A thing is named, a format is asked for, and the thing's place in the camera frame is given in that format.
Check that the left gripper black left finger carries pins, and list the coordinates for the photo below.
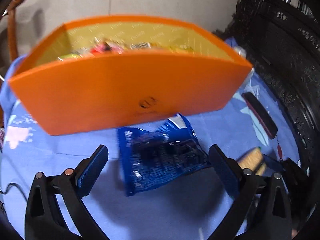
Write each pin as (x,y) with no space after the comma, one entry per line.
(89,169)

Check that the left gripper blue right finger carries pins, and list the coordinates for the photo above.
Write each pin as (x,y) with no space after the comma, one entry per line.
(227,169)

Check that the blue snack bag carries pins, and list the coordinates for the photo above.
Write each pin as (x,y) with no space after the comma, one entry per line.
(152,159)

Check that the beige black cracker box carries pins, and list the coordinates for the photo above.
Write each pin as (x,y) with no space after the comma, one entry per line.
(253,160)

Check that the red phone charm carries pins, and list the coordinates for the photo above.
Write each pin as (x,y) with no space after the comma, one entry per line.
(279,150)

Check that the blue patterned tablecloth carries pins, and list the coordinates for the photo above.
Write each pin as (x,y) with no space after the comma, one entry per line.
(190,207)

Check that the red-cased smartphone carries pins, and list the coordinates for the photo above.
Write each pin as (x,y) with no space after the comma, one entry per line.
(261,114)

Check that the orange cardboard box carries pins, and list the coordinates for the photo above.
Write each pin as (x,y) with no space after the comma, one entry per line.
(68,90)

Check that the white drink can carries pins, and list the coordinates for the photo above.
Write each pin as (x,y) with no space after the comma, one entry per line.
(240,51)

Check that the red snack packet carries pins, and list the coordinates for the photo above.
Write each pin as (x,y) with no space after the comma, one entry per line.
(106,47)

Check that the yellow cake snack bag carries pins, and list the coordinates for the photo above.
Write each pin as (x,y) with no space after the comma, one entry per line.
(182,49)

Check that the carved wooden chair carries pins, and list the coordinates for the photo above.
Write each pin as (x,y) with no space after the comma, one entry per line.
(11,28)

